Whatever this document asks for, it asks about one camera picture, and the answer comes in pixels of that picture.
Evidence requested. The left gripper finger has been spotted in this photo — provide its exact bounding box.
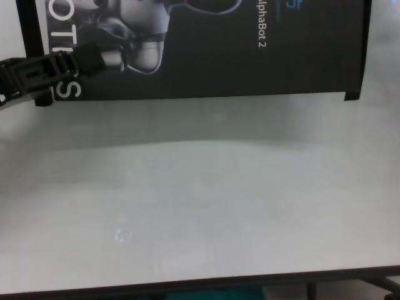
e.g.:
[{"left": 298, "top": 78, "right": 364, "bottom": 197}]
[
  {"left": 0, "top": 40, "right": 106, "bottom": 99},
  {"left": 0, "top": 91, "right": 32, "bottom": 112}
]

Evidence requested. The black tape strip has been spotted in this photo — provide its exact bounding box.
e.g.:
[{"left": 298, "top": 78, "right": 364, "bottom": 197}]
[
  {"left": 342, "top": 89, "right": 362, "bottom": 103},
  {"left": 17, "top": 0, "right": 54, "bottom": 108}
]

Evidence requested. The black robot print poster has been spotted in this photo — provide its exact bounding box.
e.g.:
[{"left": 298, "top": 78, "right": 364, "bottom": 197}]
[{"left": 42, "top": 0, "right": 373, "bottom": 102}]

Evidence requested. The black table frame bar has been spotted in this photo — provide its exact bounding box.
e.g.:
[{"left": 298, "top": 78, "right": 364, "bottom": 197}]
[{"left": 364, "top": 276, "right": 400, "bottom": 300}]

